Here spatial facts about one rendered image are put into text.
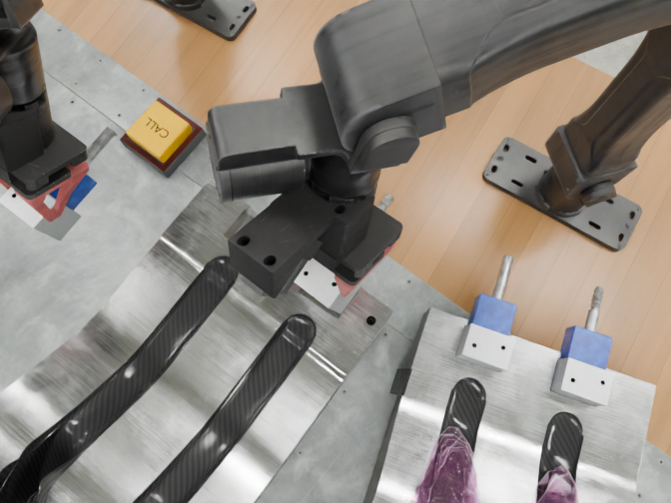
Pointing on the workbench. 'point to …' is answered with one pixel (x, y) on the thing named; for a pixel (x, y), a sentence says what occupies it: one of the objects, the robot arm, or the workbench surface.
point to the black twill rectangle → (400, 381)
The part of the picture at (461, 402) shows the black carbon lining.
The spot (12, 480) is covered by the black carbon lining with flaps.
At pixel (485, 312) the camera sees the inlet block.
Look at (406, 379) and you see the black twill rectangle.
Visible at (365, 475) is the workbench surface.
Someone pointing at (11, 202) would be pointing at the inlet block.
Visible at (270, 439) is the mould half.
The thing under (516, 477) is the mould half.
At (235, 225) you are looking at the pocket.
